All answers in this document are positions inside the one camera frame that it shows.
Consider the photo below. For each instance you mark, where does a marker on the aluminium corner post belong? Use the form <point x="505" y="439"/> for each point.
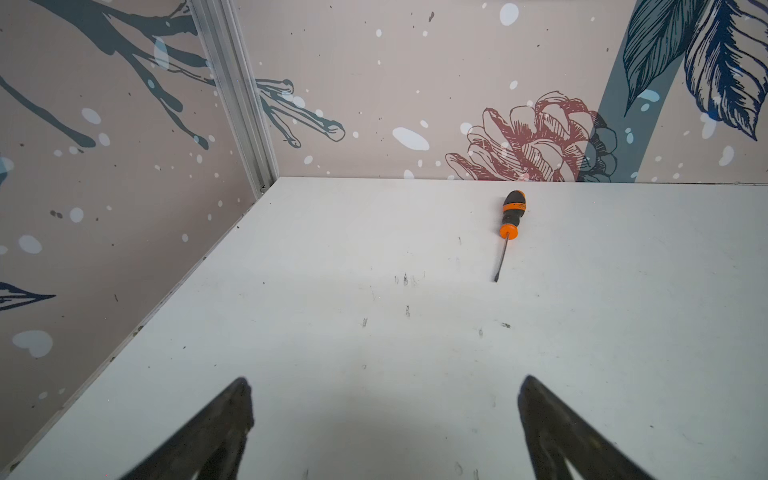
<point x="221" y="34"/>

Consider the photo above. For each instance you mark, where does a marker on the orange black screwdriver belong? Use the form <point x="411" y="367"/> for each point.
<point x="513" y="210"/>

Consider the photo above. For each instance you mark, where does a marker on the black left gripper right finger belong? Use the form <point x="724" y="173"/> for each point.
<point x="559" y="440"/>

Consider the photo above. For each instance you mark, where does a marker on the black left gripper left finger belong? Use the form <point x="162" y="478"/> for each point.
<point x="210" y="445"/>

